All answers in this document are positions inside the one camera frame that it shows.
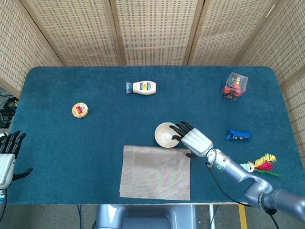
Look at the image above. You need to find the blue snack bar wrapper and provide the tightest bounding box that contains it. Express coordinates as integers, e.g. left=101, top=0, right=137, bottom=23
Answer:
left=225, top=129, right=252, bottom=143

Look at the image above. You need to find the colourful feather shuttlecock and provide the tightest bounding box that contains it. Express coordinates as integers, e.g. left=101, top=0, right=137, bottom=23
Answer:
left=239, top=154, right=283, bottom=177

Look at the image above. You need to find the round yellow tin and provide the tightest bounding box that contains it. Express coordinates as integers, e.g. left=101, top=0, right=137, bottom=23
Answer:
left=71, top=102, right=90, bottom=119

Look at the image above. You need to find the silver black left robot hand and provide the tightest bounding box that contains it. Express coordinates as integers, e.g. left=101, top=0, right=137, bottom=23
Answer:
left=0, top=130, right=33, bottom=189

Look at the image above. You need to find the mayonnaise squeeze bottle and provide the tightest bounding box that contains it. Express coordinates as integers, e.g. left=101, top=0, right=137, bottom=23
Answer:
left=125, top=80, right=157, bottom=95

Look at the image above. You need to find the grey robot torso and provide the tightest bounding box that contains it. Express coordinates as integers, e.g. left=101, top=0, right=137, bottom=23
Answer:
left=94, top=204, right=198, bottom=229

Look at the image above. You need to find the black equipment with cables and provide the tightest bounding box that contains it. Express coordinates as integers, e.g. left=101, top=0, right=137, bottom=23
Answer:
left=0, top=93, right=19, bottom=128

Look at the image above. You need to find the brown woven placemat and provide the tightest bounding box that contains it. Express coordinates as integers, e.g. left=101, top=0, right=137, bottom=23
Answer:
left=119, top=145, right=191, bottom=201

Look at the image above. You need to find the white bowl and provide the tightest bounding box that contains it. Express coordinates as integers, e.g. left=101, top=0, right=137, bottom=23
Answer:
left=154, top=122, right=182, bottom=149

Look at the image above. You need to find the clear box with red parts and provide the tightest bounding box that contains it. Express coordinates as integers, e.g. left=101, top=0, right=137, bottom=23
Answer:
left=221, top=72, right=249, bottom=101

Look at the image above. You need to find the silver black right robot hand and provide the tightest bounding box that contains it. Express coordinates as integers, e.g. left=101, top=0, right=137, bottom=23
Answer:
left=169, top=121, right=214, bottom=158

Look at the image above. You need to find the woven bamboo folding screen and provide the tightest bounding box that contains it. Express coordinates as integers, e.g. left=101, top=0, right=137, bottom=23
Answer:
left=0, top=0, right=305, bottom=153

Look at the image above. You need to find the blue felt table cover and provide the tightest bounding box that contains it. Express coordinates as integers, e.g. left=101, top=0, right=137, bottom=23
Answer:
left=0, top=65, right=305, bottom=205

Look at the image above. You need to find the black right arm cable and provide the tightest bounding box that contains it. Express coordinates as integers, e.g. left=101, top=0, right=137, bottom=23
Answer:
left=206, top=163, right=279, bottom=229

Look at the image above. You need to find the white table leg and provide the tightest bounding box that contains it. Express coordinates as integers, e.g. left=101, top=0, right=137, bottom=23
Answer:
left=208, top=204, right=216, bottom=229

